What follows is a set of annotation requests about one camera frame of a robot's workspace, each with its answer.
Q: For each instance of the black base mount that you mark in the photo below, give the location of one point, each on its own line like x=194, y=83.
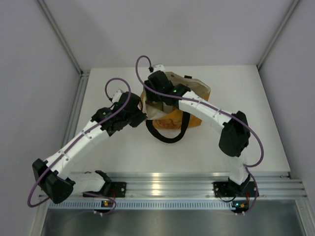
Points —
x=115, y=189
x=223, y=190

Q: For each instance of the tan canvas tote bag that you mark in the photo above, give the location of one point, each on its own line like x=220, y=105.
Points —
x=171, y=128

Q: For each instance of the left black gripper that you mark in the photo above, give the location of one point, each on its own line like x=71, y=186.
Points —
x=141, y=116

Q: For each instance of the left aluminium frame post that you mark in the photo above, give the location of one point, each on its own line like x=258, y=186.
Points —
x=59, y=34

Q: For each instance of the aluminium frame post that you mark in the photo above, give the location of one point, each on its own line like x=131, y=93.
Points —
x=59, y=34
x=283, y=23

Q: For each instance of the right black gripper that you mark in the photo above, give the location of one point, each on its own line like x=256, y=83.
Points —
x=150, y=97

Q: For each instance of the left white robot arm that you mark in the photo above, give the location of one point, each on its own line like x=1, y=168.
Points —
x=54, y=175

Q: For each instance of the aluminium mounting rail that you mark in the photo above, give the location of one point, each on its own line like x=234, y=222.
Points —
x=200, y=185

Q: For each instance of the grey slotted cable duct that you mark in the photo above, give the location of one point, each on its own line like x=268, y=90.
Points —
x=148, y=204

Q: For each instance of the green pump bottle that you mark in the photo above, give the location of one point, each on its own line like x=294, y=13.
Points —
x=158, y=105

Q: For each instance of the right aluminium frame post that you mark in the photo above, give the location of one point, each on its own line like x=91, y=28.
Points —
x=283, y=23

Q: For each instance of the white bottle black cap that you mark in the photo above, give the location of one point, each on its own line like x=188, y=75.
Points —
x=167, y=109

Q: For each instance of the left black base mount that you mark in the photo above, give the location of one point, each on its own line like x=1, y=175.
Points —
x=115, y=189

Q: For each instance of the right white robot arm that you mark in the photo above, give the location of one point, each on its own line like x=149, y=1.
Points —
x=234, y=135

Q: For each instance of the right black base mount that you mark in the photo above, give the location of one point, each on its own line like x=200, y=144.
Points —
x=223, y=190

